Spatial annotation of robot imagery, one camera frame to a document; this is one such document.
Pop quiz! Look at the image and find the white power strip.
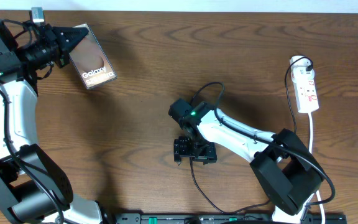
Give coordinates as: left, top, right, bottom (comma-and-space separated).
290, 55, 319, 114

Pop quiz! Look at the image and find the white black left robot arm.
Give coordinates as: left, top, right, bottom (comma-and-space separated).
0, 19, 111, 223

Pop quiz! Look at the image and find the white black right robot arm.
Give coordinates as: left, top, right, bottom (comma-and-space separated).
168, 99, 326, 223

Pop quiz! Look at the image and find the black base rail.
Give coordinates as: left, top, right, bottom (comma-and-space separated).
113, 212, 347, 224

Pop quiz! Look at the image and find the white power strip cord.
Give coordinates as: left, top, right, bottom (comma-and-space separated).
307, 112, 326, 224

